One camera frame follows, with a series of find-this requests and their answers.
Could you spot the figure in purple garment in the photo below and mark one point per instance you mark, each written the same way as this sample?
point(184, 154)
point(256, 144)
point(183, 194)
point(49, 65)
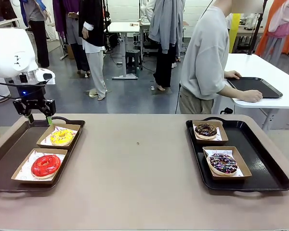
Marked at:
point(62, 14)

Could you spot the mannequin in orange pink dress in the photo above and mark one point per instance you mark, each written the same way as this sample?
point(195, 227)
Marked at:
point(262, 36)

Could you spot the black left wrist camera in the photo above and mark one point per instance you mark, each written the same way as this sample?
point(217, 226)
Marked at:
point(52, 107)

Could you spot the black stand pole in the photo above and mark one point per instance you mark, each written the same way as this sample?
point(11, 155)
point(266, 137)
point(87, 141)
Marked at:
point(256, 31)

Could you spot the person's left hand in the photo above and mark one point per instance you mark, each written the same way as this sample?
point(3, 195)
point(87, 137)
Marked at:
point(232, 74)

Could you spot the white smiley print paper liner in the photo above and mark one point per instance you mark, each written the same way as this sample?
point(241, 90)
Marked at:
point(219, 136)
point(36, 154)
point(62, 127)
point(219, 151)

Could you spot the white standing desk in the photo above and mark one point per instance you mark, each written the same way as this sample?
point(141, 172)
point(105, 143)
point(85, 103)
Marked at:
point(122, 26)

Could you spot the red glazed donut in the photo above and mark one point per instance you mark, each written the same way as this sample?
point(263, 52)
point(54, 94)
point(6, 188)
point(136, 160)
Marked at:
point(37, 168)

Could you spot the yellow hanging cloth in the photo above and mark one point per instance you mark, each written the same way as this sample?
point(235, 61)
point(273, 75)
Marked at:
point(236, 31)

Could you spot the brown cardboard food box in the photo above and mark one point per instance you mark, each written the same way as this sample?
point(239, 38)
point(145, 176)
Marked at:
point(42, 142)
point(245, 168)
point(225, 139)
point(21, 179)

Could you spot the black serving tray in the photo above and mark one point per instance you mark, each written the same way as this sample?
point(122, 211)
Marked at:
point(255, 86)

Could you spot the brown cardboard carton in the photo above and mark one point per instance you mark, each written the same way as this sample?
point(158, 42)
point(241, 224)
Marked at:
point(69, 51)

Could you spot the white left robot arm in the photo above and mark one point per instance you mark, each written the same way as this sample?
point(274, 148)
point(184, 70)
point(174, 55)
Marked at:
point(9, 55)

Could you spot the background wooden top desk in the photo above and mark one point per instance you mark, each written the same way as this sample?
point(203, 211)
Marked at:
point(248, 30)

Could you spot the black plastic stool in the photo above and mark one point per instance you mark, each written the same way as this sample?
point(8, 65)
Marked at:
point(133, 57)

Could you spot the white desk with clothes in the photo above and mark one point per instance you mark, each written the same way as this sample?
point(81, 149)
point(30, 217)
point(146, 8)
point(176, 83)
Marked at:
point(4, 22)

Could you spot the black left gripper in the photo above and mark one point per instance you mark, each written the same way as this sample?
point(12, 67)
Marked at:
point(32, 96)

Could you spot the purple sprinkled donut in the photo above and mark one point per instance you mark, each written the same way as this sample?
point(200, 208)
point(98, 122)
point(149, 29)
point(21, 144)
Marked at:
point(215, 166)

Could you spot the large white table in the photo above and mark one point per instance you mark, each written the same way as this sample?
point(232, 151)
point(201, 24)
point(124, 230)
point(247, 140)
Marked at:
point(267, 69)

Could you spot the white round appliance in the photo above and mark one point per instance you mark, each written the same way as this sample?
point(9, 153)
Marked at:
point(3, 89)

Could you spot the yellow sprinkled donut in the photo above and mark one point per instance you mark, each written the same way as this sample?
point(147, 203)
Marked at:
point(56, 139)

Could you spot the mannequin in grey hoodie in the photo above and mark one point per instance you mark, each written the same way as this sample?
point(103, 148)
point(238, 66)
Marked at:
point(166, 24)

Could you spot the mannequin in black jacket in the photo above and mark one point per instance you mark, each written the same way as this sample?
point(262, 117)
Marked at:
point(92, 24)

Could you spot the person's right hand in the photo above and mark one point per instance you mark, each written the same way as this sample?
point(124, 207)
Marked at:
point(251, 96)

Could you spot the chocolate sprinkled donut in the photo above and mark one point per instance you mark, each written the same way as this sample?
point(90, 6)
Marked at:
point(200, 131)

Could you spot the dark brown plastic tray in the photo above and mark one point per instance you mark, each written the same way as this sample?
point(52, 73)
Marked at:
point(19, 142)

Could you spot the person in light grey top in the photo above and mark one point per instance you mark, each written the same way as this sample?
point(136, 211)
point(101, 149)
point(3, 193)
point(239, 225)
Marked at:
point(202, 48)

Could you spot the person's right forearm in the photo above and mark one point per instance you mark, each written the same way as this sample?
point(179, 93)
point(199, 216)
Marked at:
point(231, 92)

